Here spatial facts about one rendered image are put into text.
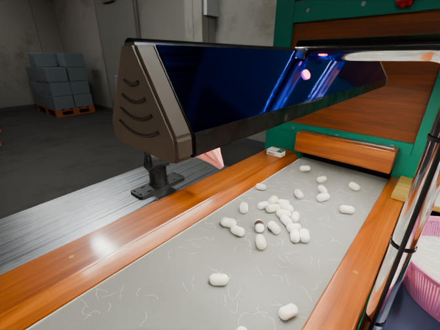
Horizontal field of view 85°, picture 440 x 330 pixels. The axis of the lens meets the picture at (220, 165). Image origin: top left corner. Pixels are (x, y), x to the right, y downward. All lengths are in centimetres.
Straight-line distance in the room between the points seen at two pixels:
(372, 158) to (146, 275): 69
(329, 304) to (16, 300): 47
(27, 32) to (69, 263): 720
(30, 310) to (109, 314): 12
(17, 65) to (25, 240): 678
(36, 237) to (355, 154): 94
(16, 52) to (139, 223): 704
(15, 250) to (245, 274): 57
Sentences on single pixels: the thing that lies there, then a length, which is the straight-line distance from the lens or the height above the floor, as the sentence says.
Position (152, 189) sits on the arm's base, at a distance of 88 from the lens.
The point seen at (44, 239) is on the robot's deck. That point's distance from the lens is 80.
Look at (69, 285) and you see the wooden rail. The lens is 51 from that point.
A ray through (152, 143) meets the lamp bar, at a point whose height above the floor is 105.
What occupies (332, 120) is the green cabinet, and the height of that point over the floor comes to 90.
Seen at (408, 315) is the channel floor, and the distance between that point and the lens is 62.
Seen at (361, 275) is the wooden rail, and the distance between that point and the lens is 51.
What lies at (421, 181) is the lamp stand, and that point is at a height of 99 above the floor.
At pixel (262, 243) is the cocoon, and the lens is 52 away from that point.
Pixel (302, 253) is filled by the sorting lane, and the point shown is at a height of 74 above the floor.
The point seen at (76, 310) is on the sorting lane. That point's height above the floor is 74.
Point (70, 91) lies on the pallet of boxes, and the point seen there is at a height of 48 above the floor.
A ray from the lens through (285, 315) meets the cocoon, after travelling 43.
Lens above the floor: 110
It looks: 24 degrees down
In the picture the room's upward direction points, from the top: straight up
